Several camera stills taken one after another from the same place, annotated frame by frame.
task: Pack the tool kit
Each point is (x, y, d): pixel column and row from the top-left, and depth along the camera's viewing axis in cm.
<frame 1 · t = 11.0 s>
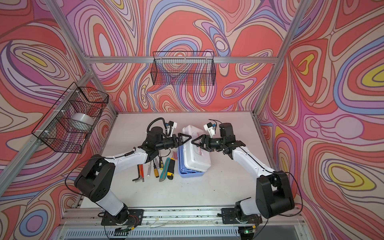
left hand: (190, 139, 80), fingers open
right hand: (195, 147, 79), fingers open
white blue plastic tool box: (193, 160, 74), point 20 cm above the table
red handled pliers: (142, 172, 90), on the table
small silver screwdriver: (149, 170, 90), point 2 cm above the table
yellow black screwdriver: (155, 170, 90), point 2 cm above the table
black yellow small screwdriver: (161, 163, 93), point 2 cm above the table
yellow black utility knife: (170, 171, 90), point 2 cm above the table

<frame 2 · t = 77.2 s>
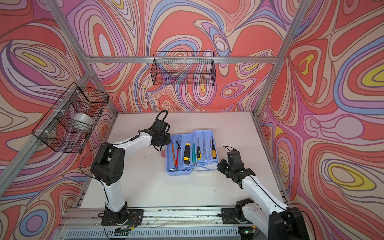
left hand: (171, 139, 97), fingers closed
right hand: (219, 168, 87), fingers open
white blue plastic tool box: (184, 169, 84), point 8 cm above the table
yellow black screwdriver: (214, 154, 85), point 13 cm above the table
black yellow small screwdriver: (198, 151, 86), point 13 cm above the table
yellow black utility knife: (187, 153, 90), point 8 cm above the table
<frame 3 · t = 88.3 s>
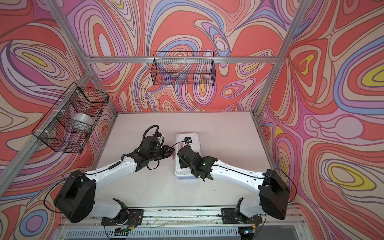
left hand: (175, 149, 85), fingers closed
right hand: (185, 158, 80), fingers open
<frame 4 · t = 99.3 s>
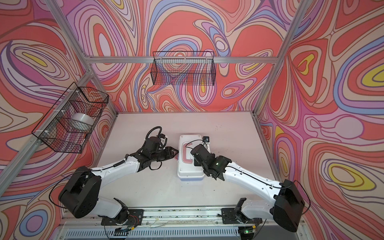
left hand: (179, 151, 85), fingers open
right hand: (201, 157, 81), fingers open
